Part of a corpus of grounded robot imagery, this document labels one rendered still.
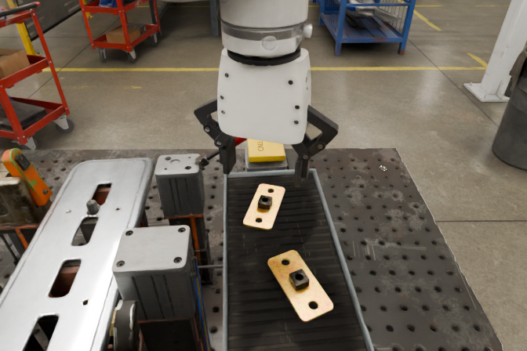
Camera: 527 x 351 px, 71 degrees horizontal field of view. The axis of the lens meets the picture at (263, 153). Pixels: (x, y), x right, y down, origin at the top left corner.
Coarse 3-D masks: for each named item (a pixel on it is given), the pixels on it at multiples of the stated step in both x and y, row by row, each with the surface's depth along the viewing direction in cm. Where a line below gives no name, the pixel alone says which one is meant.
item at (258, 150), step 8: (248, 144) 62; (256, 144) 62; (264, 144) 62; (272, 144) 62; (280, 144) 62; (248, 152) 62; (256, 152) 60; (264, 152) 60; (272, 152) 60; (280, 152) 60; (256, 160) 60; (264, 160) 60; (272, 160) 60; (280, 160) 60
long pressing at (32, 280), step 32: (96, 160) 86; (128, 160) 86; (64, 192) 76; (128, 192) 76; (64, 224) 69; (96, 224) 69; (128, 224) 69; (32, 256) 63; (64, 256) 63; (96, 256) 63; (32, 288) 58; (96, 288) 58; (0, 320) 53; (32, 320) 53; (64, 320) 53; (96, 320) 53
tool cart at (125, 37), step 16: (80, 0) 366; (96, 0) 390; (112, 0) 371; (128, 0) 399; (144, 0) 405; (112, 32) 396; (128, 32) 378; (144, 32) 436; (96, 48) 396; (112, 48) 390; (128, 48) 385
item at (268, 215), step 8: (264, 184) 53; (256, 192) 52; (264, 192) 52; (280, 192) 52; (256, 200) 50; (264, 200) 50; (272, 200) 50; (280, 200) 50; (256, 208) 49; (264, 208) 49; (272, 208) 49; (248, 216) 48; (256, 216) 48; (264, 216) 48; (272, 216) 48; (248, 224) 47; (256, 224) 47; (264, 224) 47; (272, 224) 47
